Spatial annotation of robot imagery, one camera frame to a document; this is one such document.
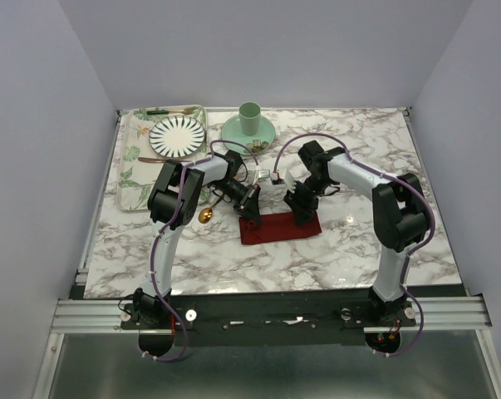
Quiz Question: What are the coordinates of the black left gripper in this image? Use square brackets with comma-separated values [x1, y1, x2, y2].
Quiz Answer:
[209, 179, 261, 227]

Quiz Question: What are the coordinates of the green plastic cup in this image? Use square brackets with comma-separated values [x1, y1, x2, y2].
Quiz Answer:
[238, 102, 261, 136]

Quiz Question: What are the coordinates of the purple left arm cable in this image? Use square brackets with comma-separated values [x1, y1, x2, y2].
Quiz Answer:
[140, 139, 262, 363]

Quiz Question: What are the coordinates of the gold spoon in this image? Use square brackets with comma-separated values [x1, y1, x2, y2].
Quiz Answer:
[198, 196, 223, 224]

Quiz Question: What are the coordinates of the green handled gold fork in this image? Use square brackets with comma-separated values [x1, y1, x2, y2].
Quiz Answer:
[146, 106, 195, 116]

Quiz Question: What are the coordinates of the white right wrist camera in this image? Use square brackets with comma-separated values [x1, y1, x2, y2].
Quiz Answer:
[271, 170, 296, 193]

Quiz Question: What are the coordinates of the striped white round plate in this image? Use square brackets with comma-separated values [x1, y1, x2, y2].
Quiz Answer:
[149, 116, 206, 159]

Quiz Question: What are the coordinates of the green round saucer plate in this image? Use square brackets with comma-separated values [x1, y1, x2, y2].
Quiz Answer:
[221, 116, 276, 156]

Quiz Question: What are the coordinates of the dark red cloth napkin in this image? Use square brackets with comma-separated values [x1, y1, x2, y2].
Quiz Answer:
[238, 212, 322, 245]

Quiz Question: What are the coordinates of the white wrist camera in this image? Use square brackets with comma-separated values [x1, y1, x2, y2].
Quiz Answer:
[252, 169, 271, 185]
[271, 170, 296, 193]

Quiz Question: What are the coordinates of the floral rectangular serving tray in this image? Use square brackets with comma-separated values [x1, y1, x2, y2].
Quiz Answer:
[116, 105, 209, 212]

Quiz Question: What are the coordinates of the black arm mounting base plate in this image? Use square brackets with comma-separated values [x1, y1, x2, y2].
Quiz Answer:
[120, 288, 416, 348]

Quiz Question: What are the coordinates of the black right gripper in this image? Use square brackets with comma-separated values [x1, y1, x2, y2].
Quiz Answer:
[282, 175, 333, 227]

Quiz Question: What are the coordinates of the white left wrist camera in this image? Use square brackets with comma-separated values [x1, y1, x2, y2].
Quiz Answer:
[252, 169, 271, 185]

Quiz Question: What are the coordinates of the aluminium frame rail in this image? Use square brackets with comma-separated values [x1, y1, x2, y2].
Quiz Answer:
[51, 296, 492, 334]

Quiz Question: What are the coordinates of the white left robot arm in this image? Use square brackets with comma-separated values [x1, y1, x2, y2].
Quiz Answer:
[132, 150, 262, 328]

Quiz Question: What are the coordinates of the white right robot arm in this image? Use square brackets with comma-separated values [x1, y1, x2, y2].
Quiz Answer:
[284, 140, 435, 326]

